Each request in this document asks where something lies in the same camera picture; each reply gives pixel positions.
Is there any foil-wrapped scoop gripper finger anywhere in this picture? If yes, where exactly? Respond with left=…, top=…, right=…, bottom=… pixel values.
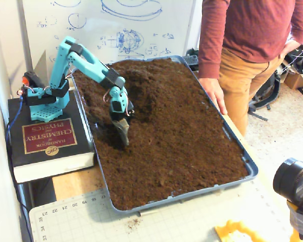
left=112, top=117, right=130, bottom=147

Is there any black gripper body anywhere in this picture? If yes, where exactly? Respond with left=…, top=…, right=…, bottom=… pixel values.
left=109, top=100, right=136, bottom=122

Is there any blue tray of soil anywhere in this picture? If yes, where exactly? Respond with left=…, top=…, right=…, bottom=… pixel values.
left=72, top=57, right=249, bottom=211

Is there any person's right forearm red sleeve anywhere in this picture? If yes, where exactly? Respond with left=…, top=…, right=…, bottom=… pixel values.
left=198, top=30, right=225, bottom=80

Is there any person's left forearm red sleeve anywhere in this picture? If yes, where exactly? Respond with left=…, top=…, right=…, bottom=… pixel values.
left=289, top=0, right=303, bottom=44

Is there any person's right hand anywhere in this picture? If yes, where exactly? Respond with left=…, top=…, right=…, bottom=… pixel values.
left=198, top=77, right=229, bottom=116

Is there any person's left hand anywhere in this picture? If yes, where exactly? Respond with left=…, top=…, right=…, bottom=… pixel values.
left=282, top=39, right=302, bottom=59

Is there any black chemistry handbook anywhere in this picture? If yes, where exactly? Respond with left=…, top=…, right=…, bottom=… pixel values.
left=7, top=90, right=96, bottom=184

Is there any metal rod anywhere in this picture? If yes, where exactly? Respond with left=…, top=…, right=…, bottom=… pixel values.
left=138, top=209, right=160, bottom=217

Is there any blue mesh basket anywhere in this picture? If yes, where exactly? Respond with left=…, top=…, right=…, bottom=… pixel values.
left=183, top=48, right=200, bottom=66

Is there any whiteboard with blue drawings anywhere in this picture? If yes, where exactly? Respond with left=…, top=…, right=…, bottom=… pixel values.
left=17, top=0, right=200, bottom=76

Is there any grey-green cutting mat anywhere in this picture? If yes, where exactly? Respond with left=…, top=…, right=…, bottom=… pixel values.
left=29, top=180, right=301, bottom=242

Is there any blue plastic tray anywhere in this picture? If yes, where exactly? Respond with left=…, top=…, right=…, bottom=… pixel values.
left=70, top=54, right=259, bottom=215

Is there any yellow plastic object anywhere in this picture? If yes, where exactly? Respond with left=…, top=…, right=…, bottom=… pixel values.
left=214, top=219, right=268, bottom=242

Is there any black backpack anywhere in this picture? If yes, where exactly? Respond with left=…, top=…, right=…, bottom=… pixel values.
left=248, top=72, right=281, bottom=122

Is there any person in red shirt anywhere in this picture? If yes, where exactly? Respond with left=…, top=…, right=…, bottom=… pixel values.
left=198, top=0, right=303, bottom=137

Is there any blue cable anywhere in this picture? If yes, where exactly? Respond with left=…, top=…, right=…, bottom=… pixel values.
left=5, top=98, right=25, bottom=152

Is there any black cable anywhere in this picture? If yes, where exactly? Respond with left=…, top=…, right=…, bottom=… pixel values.
left=5, top=141, right=34, bottom=242

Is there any black camera lens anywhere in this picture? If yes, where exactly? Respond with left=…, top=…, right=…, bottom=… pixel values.
left=272, top=157, right=303, bottom=203

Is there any grey taped camera stand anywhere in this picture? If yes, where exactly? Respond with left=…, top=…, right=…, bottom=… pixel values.
left=286, top=199, right=303, bottom=242

